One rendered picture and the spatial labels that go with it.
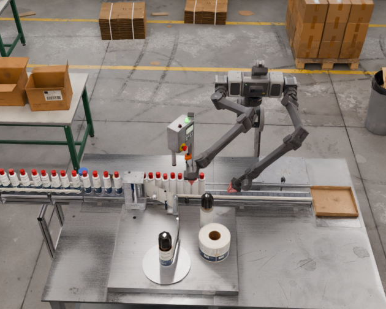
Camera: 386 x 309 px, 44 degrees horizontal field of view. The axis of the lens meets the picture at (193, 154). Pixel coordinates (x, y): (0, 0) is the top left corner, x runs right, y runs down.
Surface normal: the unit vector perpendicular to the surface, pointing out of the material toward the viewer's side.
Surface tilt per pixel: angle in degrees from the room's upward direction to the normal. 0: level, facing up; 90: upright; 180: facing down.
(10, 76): 89
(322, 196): 0
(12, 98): 90
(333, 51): 90
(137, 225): 0
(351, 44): 86
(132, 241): 0
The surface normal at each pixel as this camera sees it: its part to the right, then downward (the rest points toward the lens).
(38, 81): 0.01, 0.67
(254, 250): 0.00, -0.73
